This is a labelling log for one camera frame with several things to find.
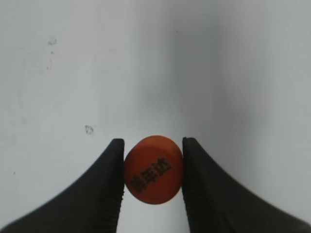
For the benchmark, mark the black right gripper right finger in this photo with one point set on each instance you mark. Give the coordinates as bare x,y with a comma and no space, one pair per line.
216,203

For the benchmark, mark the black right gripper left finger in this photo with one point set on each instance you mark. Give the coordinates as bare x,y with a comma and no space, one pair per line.
91,204

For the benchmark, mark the orange bottle cap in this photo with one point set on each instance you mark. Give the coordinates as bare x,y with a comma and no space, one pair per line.
153,170

